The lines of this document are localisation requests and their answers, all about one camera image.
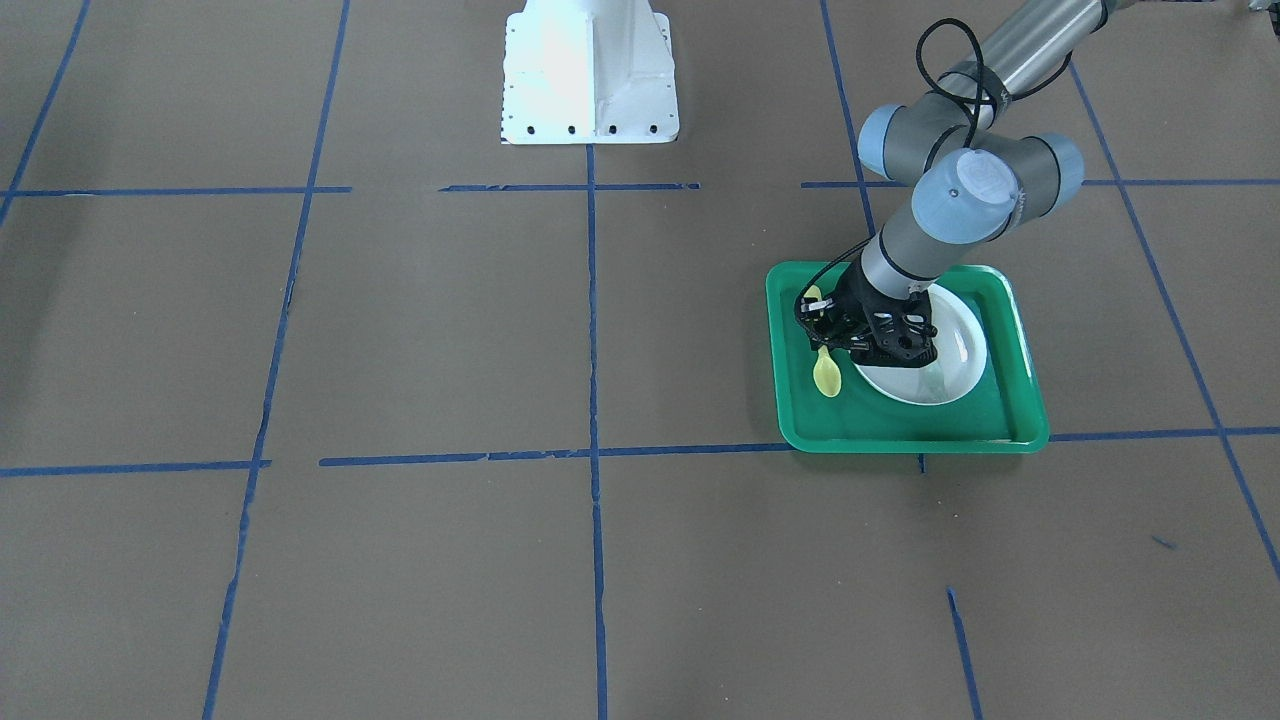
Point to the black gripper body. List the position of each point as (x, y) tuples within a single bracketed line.
[(853, 299)]

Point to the yellow plastic spoon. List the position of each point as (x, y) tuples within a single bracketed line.
[(826, 375)]

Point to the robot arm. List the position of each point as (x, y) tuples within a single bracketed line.
[(968, 185)]

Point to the white round plate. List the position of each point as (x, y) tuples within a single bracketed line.
[(962, 354)]

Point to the green plastic tray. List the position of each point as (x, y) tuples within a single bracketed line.
[(1003, 414)]

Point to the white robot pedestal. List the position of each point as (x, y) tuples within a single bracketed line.
[(580, 72)]

